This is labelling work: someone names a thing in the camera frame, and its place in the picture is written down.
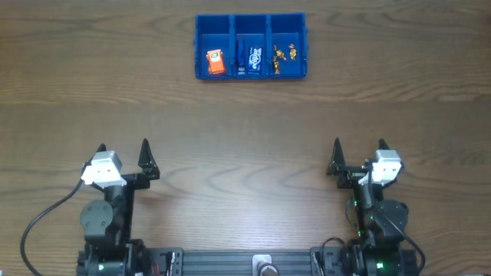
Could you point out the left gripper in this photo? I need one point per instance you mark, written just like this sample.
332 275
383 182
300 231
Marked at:
136 181

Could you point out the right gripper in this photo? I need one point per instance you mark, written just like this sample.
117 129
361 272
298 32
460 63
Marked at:
351 175

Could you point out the gold candy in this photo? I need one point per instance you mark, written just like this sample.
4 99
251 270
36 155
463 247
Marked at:
279 53
292 51
276 68

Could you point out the orange candy box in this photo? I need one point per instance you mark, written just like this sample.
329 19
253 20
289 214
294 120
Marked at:
216 62

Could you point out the blue candy pack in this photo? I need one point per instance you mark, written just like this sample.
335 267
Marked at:
254 60
240 57

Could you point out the blue tray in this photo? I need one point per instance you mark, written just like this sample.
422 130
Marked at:
215 34

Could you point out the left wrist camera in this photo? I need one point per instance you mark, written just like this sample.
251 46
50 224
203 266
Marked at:
103 168

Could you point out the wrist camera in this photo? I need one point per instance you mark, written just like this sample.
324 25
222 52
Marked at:
384 167
103 168

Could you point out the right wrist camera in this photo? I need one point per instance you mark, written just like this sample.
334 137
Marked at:
384 167

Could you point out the mounting rail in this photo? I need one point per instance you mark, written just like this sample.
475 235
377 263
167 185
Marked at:
230 264

